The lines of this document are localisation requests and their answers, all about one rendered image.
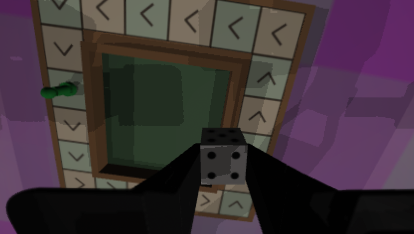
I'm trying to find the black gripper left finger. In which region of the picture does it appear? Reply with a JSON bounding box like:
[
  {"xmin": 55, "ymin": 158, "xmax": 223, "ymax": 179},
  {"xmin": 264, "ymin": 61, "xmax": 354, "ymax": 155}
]
[{"xmin": 6, "ymin": 143, "xmax": 201, "ymax": 234}]

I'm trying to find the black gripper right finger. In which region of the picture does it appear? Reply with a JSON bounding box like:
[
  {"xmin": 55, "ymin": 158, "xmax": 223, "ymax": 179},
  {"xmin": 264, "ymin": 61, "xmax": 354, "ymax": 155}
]
[{"xmin": 245, "ymin": 143, "xmax": 414, "ymax": 234}]

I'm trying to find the green game pawn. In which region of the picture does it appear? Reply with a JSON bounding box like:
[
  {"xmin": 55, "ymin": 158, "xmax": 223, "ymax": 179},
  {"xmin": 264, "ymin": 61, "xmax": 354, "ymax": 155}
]
[{"xmin": 40, "ymin": 81, "xmax": 76, "ymax": 99}]

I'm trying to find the dark grey die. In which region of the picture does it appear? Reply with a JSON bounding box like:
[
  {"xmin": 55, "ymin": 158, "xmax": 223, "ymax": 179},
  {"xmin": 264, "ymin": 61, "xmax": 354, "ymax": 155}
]
[{"xmin": 200, "ymin": 128, "xmax": 248, "ymax": 185}]

